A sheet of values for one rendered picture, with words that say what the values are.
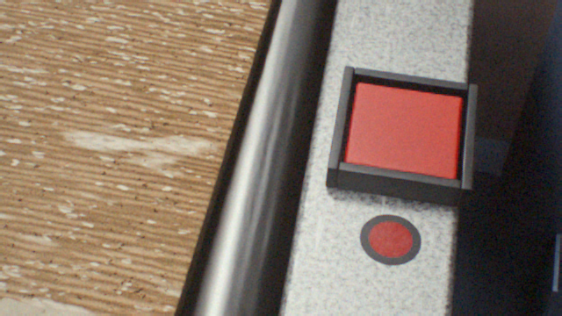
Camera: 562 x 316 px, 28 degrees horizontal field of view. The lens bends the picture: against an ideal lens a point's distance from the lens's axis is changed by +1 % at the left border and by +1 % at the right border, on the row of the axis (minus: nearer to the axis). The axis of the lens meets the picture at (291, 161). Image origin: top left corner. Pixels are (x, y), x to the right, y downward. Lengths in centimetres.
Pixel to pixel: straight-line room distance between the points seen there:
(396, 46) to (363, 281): 17
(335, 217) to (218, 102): 9
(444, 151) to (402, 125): 3
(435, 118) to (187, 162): 14
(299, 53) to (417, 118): 9
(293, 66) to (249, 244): 13
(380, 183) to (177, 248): 12
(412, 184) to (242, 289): 11
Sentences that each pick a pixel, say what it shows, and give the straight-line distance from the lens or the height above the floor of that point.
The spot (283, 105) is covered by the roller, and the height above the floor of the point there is 92.
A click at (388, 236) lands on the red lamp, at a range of 58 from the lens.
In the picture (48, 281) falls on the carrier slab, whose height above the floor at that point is 94.
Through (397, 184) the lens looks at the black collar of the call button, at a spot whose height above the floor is 93.
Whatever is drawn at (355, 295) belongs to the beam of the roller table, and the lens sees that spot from 55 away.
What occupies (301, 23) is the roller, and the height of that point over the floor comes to 92.
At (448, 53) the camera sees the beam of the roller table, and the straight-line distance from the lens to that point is 67.
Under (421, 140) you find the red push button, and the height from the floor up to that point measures 93.
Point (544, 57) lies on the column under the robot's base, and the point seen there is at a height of 41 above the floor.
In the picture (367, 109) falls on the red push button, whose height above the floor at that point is 93.
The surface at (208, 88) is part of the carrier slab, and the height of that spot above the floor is 94.
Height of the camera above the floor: 138
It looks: 51 degrees down
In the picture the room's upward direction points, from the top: 5 degrees clockwise
